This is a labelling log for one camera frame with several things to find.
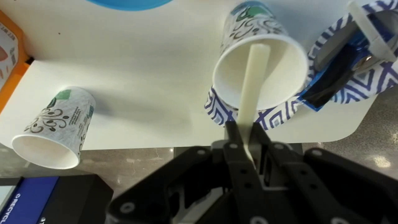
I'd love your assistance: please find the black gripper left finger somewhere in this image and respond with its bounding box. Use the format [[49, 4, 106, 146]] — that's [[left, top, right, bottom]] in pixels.
[[222, 120, 271, 224]]

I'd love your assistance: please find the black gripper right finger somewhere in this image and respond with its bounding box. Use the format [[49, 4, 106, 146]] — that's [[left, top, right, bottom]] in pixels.
[[249, 122, 358, 224]]

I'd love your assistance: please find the cream plastic spoon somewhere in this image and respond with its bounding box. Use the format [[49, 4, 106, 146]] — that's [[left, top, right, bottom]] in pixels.
[[236, 43, 272, 163]]

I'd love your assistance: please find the patterned paper cup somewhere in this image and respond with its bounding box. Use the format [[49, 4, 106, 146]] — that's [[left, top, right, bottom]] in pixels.
[[9, 86, 96, 171], [211, 0, 309, 112]]

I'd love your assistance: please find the blue patterned paper plate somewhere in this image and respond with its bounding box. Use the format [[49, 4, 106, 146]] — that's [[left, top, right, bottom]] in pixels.
[[203, 85, 308, 131], [305, 0, 398, 114]]

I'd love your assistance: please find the white plastic knife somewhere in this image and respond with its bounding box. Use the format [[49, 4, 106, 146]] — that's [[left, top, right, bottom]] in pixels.
[[346, 0, 398, 64]]

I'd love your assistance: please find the black and blue device box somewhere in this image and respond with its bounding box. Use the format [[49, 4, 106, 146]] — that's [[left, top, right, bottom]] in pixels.
[[0, 173, 114, 224]]

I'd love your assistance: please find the blue plastic bowl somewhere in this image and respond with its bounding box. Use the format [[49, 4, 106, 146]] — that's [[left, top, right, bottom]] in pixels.
[[85, 0, 175, 13]]

